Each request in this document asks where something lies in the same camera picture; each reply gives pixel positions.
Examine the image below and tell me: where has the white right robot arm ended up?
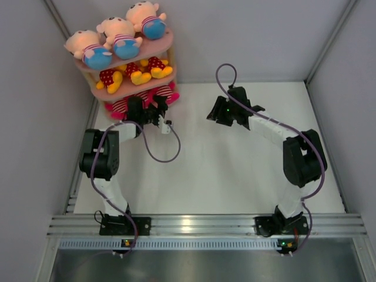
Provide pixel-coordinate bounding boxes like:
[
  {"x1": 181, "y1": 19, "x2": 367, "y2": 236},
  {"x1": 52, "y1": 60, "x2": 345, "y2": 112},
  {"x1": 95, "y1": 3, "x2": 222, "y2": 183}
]
[{"x1": 207, "y1": 85, "x2": 327, "y2": 233}]

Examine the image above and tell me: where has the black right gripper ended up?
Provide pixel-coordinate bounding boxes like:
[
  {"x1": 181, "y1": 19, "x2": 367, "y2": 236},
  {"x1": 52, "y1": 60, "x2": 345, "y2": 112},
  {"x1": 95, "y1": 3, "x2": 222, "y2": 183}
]
[{"x1": 208, "y1": 96, "x2": 239, "y2": 127}]

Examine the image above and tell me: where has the pink three tier shelf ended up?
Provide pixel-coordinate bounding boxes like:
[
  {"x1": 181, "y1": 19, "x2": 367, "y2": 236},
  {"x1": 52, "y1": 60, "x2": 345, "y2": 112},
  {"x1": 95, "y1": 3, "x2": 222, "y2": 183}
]
[{"x1": 73, "y1": 28, "x2": 177, "y2": 103}]

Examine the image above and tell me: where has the white slotted cable duct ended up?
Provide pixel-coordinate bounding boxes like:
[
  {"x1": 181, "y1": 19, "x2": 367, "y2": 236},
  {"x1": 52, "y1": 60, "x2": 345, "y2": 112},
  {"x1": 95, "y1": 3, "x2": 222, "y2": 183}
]
[{"x1": 59, "y1": 237, "x2": 282, "y2": 250}]

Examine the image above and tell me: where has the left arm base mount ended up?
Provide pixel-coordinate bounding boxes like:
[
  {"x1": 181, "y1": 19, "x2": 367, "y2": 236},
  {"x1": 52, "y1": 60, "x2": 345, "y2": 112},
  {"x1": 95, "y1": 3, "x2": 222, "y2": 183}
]
[{"x1": 93, "y1": 210, "x2": 152, "y2": 236}]

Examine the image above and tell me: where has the yellow bear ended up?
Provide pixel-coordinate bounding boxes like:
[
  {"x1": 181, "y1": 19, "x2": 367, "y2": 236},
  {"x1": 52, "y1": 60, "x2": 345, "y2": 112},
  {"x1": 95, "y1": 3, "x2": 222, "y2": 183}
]
[{"x1": 96, "y1": 69, "x2": 123, "y2": 95}]

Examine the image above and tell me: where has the yellow frog plush polka dress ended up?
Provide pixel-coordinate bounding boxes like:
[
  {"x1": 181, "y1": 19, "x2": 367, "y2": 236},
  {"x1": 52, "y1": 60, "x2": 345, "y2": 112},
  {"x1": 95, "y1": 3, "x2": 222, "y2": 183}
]
[{"x1": 116, "y1": 62, "x2": 152, "y2": 85}]

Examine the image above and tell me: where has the peach doll striped shirt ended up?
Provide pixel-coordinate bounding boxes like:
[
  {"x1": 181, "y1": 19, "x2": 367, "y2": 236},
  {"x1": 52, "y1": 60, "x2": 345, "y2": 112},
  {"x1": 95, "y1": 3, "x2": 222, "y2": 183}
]
[
  {"x1": 126, "y1": 1, "x2": 167, "y2": 40},
  {"x1": 96, "y1": 16, "x2": 143, "y2": 60},
  {"x1": 64, "y1": 30, "x2": 112, "y2": 70}
]

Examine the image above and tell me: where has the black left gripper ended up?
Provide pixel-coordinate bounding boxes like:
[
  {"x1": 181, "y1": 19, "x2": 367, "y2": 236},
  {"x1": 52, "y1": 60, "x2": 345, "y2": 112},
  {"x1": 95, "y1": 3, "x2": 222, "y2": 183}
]
[{"x1": 139, "y1": 95, "x2": 168, "y2": 127}]

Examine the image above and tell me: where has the pink owl plush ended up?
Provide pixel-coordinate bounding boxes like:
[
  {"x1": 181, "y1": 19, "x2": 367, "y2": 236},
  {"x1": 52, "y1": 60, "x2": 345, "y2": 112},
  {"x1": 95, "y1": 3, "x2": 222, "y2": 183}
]
[
  {"x1": 129, "y1": 89, "x2": 156, "y2": 101},
  {"x1": 150, "y1": 81, "x2": 180, "y2": 105},
  {"x1": 104, "y1": 99, "x2": 127, "y2": 120}
]

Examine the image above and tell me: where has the yellow bear polka dot dress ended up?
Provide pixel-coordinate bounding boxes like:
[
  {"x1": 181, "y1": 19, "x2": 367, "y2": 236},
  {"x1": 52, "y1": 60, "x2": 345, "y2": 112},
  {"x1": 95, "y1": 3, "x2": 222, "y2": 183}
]
[{"x1": 140, "y1": 56, "x2": 173, "y2": 79}]

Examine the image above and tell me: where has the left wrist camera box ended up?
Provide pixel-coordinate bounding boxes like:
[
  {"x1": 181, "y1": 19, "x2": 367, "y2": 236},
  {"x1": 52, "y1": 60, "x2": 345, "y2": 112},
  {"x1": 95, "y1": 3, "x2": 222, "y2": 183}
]
[{"x1": 157, "y1": 115, "x2": 173, "y2": 135}]

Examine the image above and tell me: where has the aluminium rail frame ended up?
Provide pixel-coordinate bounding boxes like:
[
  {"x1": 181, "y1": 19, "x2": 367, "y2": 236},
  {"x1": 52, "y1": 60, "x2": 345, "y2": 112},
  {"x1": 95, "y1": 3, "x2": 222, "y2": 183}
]
[{"x1": 47, "y1": 187, "x2": 367, "y2": 239}]

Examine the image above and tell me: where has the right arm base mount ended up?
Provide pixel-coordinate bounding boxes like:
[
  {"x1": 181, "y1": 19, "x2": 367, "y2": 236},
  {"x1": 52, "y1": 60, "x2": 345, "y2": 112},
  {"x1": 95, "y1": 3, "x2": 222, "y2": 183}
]
[{"x1": 254, "y1": 206, "x2": 308, "y2": 237}]

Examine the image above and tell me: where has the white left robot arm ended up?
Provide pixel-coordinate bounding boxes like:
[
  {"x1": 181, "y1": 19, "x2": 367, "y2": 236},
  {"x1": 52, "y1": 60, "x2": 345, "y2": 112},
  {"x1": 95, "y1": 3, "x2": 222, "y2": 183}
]
[{"x1": 79, "y1": 95, "x2": 171, "y2": 235}]

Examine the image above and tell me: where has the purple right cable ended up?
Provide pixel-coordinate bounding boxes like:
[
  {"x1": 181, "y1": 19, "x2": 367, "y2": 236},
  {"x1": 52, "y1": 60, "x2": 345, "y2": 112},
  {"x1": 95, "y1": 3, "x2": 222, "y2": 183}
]
[{"x1": 216, "y1": 63, "x2": 327, "y2": 256}]

